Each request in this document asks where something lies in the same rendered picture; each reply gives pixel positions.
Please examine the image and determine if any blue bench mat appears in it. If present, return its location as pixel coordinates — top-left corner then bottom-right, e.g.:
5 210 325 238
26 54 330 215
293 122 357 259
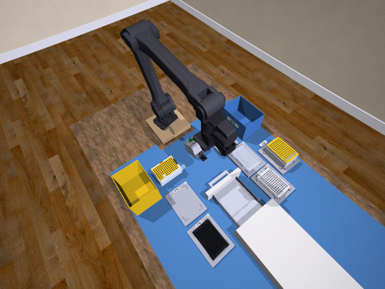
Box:
110 119 385 289

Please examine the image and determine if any blue open-top bin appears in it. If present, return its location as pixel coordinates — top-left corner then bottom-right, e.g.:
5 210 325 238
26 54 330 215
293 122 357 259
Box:
222 95 265 141

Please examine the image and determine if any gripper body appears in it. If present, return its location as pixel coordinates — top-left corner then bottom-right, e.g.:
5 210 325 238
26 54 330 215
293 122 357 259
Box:
193 128 215 152

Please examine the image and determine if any yellow open-top bin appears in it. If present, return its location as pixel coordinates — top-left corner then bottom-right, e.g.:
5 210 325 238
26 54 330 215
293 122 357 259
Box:
111 160 162 215

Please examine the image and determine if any white label plate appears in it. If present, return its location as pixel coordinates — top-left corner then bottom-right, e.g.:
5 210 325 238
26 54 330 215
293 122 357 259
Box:
259 140 267 147

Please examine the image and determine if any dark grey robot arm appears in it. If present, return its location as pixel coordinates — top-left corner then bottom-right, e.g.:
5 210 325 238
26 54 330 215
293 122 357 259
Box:
120 19 238 156

